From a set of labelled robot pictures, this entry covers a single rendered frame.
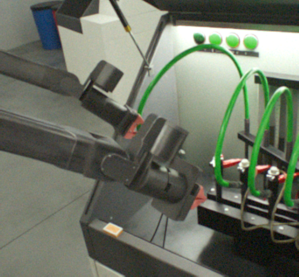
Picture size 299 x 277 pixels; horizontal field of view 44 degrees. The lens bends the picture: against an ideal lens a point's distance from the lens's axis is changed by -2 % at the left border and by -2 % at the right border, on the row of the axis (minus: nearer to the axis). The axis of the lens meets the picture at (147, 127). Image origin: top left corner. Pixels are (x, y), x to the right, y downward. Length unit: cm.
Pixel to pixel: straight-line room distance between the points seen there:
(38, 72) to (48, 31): 610
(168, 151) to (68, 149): 15
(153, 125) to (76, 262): 191
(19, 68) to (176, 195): 49
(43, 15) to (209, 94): 578
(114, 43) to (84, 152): 325
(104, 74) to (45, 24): 608
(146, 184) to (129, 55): 333
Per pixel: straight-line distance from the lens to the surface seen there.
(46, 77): 92
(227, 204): 118
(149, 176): 59
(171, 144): 59
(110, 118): 94
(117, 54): 381
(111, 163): 55
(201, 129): 143
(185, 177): 67
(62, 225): 271
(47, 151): 55
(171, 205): 68
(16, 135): 54
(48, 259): 252
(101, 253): 124
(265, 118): 85
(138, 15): 387
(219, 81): 130
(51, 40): 706
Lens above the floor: 172
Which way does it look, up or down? 28 degrees down
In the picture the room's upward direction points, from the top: 8 degrees counter-clockwise
